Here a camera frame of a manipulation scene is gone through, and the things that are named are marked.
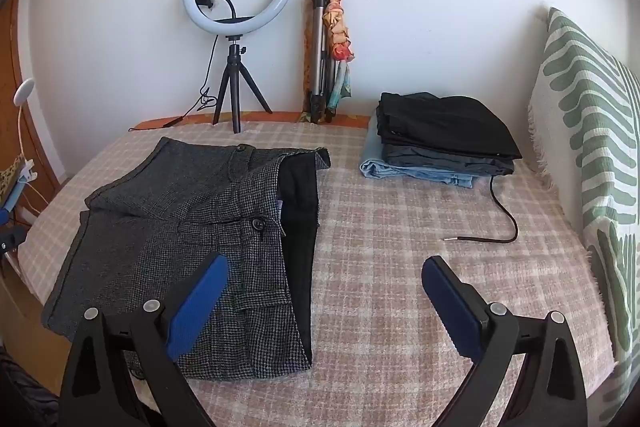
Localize grey houndstooth pants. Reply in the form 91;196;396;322
41;137;332;382

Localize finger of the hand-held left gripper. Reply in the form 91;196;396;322
0;177;28;225
0;227;29;258

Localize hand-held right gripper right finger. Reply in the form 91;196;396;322
421;255;588;427

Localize black drawstring cord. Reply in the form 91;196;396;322
442;174;519;245

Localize folded light blue jeans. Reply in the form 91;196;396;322
359;112;481;189

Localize dark cloth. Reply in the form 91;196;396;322
0;347;61;427

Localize black mini tripod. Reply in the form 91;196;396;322
212;34;273;135

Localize green leaf print pillow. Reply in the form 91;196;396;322
528;7;640;408

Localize folded dark grey pants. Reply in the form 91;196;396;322
382;142;516;178

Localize folded black pants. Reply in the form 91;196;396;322
376;92;523;160

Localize white clip lamp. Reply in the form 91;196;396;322
12;78;40;185

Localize folded silver tripod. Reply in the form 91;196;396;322
306;0;337;124

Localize leopard print cloth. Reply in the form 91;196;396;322
0;154;28;202

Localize pink checked blanket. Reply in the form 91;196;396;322
17;114;618;427

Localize folded tripod with colourful scarf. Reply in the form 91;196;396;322
301;0;357;122

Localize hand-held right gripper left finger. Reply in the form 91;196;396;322
59;252;231;427

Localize black ring light cable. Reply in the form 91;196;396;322
167;34;221;128

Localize brown wooden panel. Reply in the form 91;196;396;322
0;0;71;228

